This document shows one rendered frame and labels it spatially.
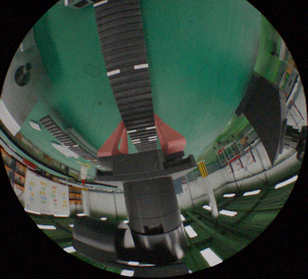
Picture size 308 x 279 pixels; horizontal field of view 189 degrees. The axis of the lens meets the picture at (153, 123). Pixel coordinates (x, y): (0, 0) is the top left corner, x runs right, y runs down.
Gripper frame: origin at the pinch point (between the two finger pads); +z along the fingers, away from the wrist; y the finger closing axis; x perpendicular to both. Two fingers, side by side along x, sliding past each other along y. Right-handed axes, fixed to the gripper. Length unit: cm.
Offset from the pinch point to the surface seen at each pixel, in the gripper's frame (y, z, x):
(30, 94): 14.0, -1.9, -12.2
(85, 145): 17.6, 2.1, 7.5
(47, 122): 18.4, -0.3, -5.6
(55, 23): 9.0, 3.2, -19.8
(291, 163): -757, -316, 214
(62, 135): 18.2, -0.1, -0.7
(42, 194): 280, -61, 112
